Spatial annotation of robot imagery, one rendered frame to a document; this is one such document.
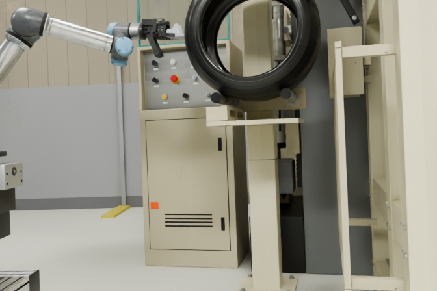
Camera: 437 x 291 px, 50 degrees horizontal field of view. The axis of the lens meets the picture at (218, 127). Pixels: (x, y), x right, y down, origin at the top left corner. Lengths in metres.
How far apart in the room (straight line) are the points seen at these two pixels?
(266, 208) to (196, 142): 0.62
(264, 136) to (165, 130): 0.70
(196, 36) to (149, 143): 0.97
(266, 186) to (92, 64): 3.26
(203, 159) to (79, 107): 2.70
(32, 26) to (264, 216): 1.30
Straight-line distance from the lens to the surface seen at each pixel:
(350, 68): 2.13
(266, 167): 2.21
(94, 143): 5.06
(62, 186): 5.21
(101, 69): 5.08
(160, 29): 2.07
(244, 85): 1.84
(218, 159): 2.59
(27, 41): 2.10
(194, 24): 1.93
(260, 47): 2.24
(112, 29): 2.14
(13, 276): 2.06
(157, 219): 2.74
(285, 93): 1.82
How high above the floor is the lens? 0.77
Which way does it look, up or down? level
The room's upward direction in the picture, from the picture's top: 2 degrees counter-clockwise
